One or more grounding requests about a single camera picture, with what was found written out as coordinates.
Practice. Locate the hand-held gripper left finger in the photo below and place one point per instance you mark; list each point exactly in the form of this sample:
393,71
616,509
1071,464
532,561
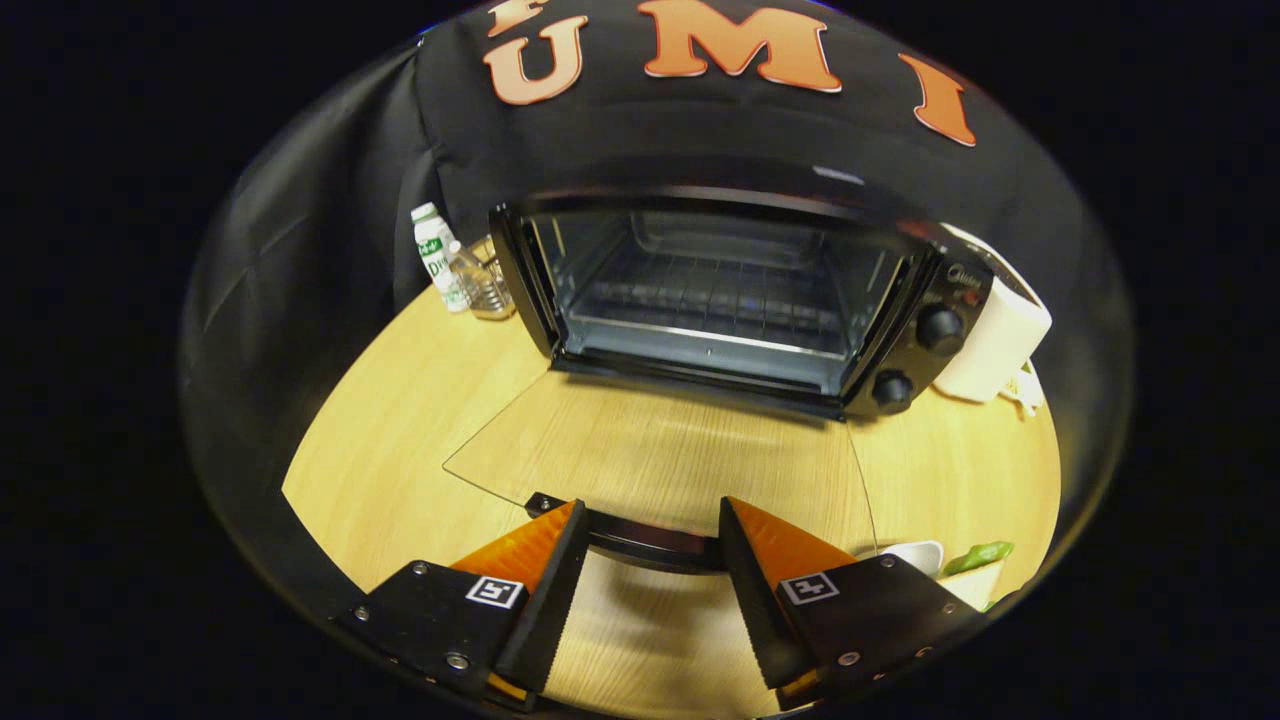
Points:
560,590

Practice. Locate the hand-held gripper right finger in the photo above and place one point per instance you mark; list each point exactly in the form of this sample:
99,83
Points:
750,590

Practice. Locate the bread and lettuce sandwich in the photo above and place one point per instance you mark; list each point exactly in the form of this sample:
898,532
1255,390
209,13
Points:
975,556

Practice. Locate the black toaster oven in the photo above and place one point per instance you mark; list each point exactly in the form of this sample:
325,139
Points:
920,290

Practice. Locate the white dish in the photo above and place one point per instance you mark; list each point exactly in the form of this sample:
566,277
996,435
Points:
915,555

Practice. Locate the clear plastic bottle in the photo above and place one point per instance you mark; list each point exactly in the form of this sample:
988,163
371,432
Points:
485,290

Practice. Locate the white countertop appliance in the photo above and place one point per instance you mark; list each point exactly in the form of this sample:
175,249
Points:
1000,340

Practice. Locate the white bottle with green label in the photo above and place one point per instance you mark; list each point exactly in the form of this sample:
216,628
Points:
435,255

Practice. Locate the black backdrop cloth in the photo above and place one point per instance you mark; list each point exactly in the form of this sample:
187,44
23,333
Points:
700,130

